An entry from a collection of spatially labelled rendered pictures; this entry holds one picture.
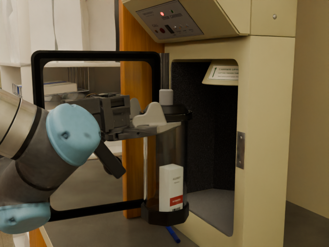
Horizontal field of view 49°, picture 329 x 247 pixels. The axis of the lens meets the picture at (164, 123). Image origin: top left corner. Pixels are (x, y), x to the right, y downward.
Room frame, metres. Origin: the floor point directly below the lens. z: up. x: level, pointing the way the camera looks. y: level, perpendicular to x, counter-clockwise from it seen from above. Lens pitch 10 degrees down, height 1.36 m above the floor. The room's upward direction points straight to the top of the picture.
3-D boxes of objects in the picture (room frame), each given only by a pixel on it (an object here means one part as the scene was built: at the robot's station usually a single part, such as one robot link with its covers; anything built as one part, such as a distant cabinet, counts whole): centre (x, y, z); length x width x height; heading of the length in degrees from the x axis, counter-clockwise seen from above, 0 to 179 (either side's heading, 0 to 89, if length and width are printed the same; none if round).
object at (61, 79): (0.87, 0.15, 1.19); 0.30 x 0.01 x 0.40; 112
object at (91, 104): (0.67, 0.12, 1.26); 0.12 x 0.08 x 0.09; 119
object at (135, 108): (0.75, 0.06, 1.26); 0.09 x 0.03 x 0.06; 143
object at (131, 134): (0.66, 0.06, 1.24); 0.09 x 0.05 x 0.02; 94
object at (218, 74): (0.83, -0.17, 1.34); 0.18 x 0.18 x 0.05
